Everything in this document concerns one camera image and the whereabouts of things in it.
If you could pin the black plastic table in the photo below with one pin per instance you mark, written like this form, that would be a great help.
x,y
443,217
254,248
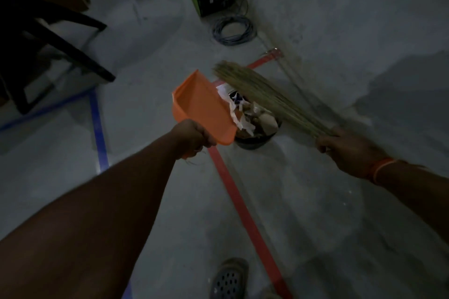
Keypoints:
x,y
42,39

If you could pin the orange wrist band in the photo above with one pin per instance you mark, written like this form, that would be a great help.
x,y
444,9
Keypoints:
x,y
382,169

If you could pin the orange plastic dustpan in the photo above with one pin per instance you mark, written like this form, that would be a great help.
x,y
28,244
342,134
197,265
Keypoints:
x,y
203,106

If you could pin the person's right hand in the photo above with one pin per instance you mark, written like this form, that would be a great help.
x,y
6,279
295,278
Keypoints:
x,y
350,155

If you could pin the black bucket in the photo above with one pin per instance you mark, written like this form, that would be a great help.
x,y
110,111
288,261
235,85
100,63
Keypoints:
x,y
256,143

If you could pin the grey perforated clog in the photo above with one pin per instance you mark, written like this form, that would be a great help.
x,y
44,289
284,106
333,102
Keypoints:
x,y
228,279

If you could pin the person's right forearm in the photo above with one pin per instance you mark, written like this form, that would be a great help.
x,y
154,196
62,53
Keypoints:
x,y
417,193

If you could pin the pile of paper scraps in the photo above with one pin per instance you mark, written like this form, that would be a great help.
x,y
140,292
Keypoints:
x,y
252,116

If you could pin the person's left forearm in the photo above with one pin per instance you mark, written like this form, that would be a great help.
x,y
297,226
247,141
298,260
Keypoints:
x,y
77,228

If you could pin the person's left hand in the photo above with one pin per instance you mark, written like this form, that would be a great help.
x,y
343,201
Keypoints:
x,y
189,137

